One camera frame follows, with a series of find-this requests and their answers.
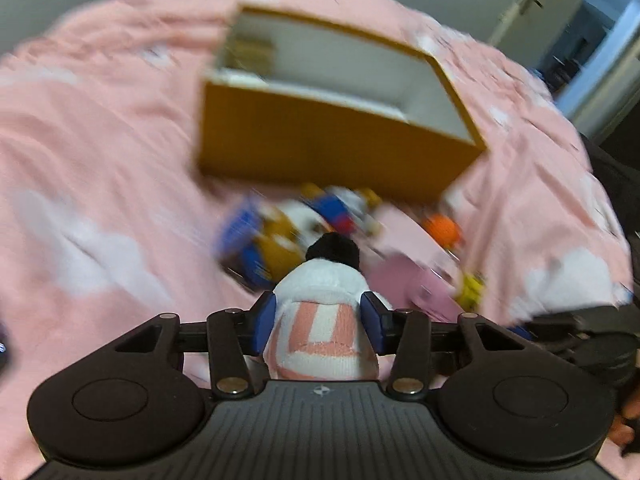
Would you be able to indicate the brown plush toy blue hat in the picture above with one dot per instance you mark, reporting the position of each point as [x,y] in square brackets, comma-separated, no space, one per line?
[277,252]

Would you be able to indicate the person's right hand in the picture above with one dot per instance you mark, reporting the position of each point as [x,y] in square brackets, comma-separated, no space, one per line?
[627,425]

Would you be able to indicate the white blue red plush toy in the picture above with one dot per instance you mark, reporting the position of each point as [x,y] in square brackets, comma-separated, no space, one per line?
[332,210]

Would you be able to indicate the orange cardboard box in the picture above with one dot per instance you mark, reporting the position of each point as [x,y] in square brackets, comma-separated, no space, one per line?
[320,140]

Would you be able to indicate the white door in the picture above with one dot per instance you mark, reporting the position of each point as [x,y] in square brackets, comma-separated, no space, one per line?
[540,0]

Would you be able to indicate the small beige box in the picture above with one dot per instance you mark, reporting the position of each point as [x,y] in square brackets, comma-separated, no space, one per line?
[252,52]

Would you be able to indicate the orange ball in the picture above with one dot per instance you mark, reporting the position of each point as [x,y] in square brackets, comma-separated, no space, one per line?
[442,230]

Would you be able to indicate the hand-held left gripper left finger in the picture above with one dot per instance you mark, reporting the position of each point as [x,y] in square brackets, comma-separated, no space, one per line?
[265,320]

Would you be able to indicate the dark cabinet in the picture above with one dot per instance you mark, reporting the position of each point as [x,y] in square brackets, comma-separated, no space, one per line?
[615,185]

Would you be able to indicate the pink printed blanket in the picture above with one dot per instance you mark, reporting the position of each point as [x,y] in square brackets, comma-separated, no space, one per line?
[100,160]

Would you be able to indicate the small yellow toy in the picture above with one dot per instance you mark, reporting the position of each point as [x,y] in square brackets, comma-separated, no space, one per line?
[472,290]

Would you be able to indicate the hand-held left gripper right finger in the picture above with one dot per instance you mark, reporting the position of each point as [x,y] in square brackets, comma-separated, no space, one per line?
[374,320]

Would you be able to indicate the white plush dog striped body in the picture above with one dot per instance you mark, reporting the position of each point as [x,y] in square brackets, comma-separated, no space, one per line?
[320,280]

